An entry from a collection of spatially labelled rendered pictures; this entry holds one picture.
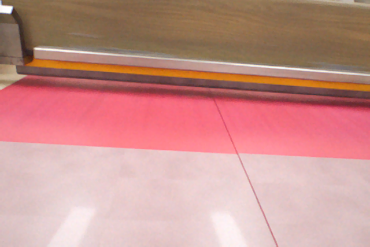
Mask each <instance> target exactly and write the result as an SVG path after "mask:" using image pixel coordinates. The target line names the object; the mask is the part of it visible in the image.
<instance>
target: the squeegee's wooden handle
mask: <svg viewBox="0 0 370 247"><path fill-rule="evenodd" d="M1 5H4V6H13V7H14V8H15V9H16V12H17V13H18V15H19V16H20V17H21V19H22V21H23V30H24V39H25V48H26V53H27V54H30V55H34V47H37V46H53V47H68V48H76V49H91V50H106V51H120V52H128V53H143V54H158V55H166V56H181V57H195V58H210V59H218V60H232V61H247V62H256V63H263V64H278V65H292V66H301V67H315V68H329V69H344V70H352V71H366V72H370V4H365V3H359V2H347V1H336V0H1Z"/></svg>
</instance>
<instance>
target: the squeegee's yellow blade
mask: <svg viewBox="0 0 370 247"><path fill-rule="evenodd" d="M32 58H33V62H31V63H29V64H27V65H25V66H32V67H48V68H63V69H79V70H87V71H103V72H119V73H135V74H144V75H160V76H176V77H185V78H201V79H217V80H225V81H233V82H249V83H265V84H281V85H289V86H306V87H322V88H330V89H346V90H361V91H370V84H357V83H342V82H326V81H318V80H302V79H287V78H279V77H271V76H256V75H240V74H231V73H215V72H200V71H185V70H177V69H161V68H145V67H130V66H121V65H105V64H90V63H82V62H66V61H51V60H37V59H34V55H32Z"/></svg>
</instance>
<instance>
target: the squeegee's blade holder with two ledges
mask: <svg viewBox="0 0 370 247"><path fill-rule="evenodd" d="M34 59H37V60H51V61H66V62H82V63H90V64H105V65H121V66H130V67H145V68H161V69H177V70H185V71H200V72H215V73H231V74H240V75H256V76H271V77H279V78H287V79H302V80H318V81H326V82H342V83H357V84H370V72H366V71H352V70H344V69H329V68H315V67H301V66H292V65H278V64H263V63H256V62H247V61H232V60H218V59H210V58H195V57H181V56H166V55H158V54H143V53H128V52H120V51H106V50H91V49H76V48H68V47H53V46H37V47H34Z"/></svg>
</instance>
